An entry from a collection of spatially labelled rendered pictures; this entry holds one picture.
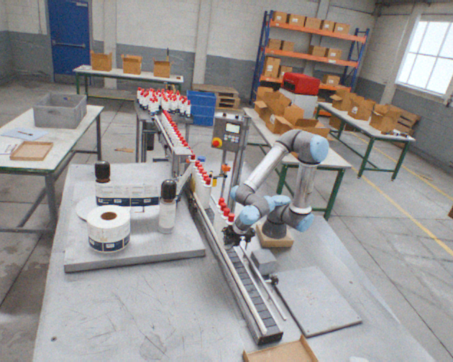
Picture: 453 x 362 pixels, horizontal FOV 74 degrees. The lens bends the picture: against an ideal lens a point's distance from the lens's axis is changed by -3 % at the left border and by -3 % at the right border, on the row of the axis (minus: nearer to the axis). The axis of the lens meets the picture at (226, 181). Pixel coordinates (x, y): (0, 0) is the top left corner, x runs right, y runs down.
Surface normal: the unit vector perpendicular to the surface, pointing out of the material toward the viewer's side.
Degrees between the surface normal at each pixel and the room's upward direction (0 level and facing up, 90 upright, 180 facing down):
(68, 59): 90
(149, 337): 0
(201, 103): 90
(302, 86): 90
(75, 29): 90
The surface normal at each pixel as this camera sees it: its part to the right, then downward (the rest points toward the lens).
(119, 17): 0.15, 0.46
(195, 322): 0.15, -0.88
